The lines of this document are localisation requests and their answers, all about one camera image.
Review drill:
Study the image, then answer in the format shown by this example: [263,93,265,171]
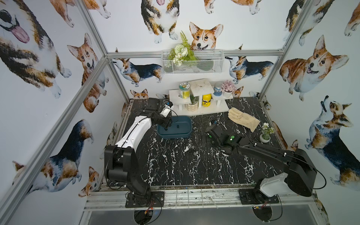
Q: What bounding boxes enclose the black hex nut cluster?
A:
[184,139,202,158]

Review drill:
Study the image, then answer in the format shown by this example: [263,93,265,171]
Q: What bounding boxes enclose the artificial green white flowers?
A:
[167,31,198,67]

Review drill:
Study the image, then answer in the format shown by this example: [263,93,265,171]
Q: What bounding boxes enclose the pink flower pot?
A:
[221,80,236,98]

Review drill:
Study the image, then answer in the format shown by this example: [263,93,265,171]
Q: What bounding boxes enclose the green label tin can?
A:
[179,82,190,99]

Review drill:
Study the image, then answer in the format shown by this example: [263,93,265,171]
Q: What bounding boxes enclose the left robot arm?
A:
[104,101,173,208]

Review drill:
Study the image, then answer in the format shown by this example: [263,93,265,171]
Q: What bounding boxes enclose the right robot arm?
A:
[205,124,317,201]

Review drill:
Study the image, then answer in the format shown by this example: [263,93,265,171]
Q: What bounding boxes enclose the white tiered display shelf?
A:
[169,79,233,116]

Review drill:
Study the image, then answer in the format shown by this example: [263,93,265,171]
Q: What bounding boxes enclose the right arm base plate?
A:
[238,189,279,205]

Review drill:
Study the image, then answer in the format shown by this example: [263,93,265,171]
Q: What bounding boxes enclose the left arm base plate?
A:
[125,191,165,208]

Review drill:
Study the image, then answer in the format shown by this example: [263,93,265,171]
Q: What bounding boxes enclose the small potted white flower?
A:
[260,123,275,143]

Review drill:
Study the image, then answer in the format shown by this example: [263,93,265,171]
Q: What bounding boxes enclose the yellow can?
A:
[202,94,212,107]

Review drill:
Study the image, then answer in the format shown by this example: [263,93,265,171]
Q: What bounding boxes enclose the teal plastic storage box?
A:
[157,116,192,139]

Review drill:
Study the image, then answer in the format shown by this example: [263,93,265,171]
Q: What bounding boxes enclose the woven pot green plant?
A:
[186,94,199,112]

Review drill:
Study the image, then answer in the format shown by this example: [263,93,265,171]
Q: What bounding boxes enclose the white wire wall basket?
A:
[161,50,225,75]

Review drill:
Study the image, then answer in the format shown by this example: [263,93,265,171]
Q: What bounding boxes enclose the beige work glove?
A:
[228,107,260,132]

